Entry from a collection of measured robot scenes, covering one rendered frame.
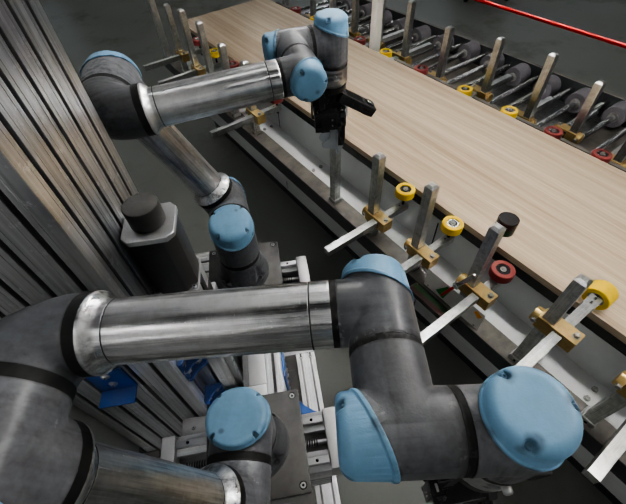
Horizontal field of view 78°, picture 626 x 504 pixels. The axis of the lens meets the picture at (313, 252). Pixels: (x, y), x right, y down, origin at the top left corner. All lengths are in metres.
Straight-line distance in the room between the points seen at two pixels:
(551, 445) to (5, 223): 0.58
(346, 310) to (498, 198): 1.38
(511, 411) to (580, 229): 1.41
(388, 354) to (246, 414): 0.44
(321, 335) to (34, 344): 0.29
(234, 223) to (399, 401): 0.76
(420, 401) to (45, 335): 0.37
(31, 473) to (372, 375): 0.32
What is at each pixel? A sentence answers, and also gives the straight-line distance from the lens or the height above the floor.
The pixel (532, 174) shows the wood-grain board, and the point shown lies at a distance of 1.90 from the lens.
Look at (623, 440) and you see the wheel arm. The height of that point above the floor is 0.96.
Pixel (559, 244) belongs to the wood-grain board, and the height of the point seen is 0.90.
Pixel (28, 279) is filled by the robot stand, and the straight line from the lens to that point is 0.66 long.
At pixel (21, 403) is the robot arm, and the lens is 0.47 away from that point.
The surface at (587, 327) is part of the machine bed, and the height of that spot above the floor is 0.80.
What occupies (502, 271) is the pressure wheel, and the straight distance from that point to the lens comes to 1.46.
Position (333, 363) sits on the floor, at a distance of 2.16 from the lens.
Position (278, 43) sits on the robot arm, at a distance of 0.93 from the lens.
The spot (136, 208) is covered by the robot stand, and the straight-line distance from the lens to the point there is 0.67.
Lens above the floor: 1.98
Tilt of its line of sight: 50 degrees down
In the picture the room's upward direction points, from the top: 4 degrees counter-clockwise
